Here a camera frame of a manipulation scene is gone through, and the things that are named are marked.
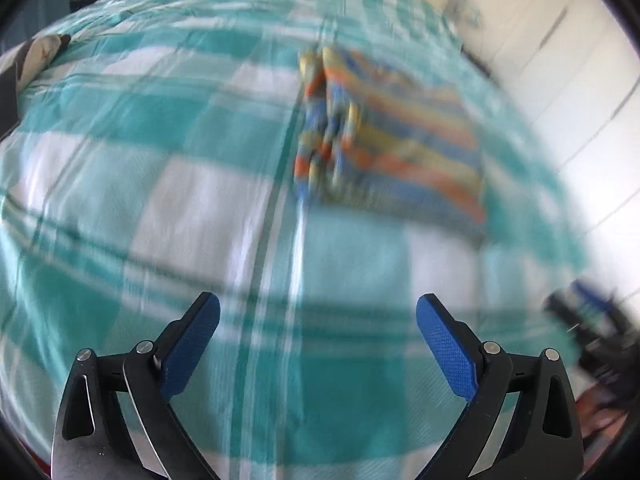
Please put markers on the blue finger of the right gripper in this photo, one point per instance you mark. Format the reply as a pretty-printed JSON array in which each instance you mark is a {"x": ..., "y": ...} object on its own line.
[{"x": 594, "y": 297}]

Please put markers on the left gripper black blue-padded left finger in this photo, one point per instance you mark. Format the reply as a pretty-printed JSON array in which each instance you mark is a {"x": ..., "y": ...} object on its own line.
[{"x": 91, "y": 439}]

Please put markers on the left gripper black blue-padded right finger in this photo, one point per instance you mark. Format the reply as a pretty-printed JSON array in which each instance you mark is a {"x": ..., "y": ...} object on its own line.
[{"x": 543, "y": 440}]

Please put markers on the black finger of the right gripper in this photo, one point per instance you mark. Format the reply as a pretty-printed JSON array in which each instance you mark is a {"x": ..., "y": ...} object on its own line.
[{"x": 574, "y": 323}]

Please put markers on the multicolour striped knit sweater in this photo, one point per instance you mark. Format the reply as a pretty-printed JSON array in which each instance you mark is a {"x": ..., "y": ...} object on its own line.
[{"x": 375, "y": 139}]

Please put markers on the person's right hand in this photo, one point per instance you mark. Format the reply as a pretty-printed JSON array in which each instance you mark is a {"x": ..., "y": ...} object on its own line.
[{"x": 596, "y": 416}]

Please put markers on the teal white plaid bedspread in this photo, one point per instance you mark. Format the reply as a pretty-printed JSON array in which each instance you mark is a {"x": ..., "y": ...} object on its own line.
[{"x": 154, "y": 161}]

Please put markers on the black smartphone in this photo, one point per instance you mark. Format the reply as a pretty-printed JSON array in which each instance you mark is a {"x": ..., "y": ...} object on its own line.
[{"x": 9, "y": 117}]

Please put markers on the white wall socket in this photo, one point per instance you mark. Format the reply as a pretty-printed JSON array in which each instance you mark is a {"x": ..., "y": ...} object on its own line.
[{"x": 464, "y": 12}]

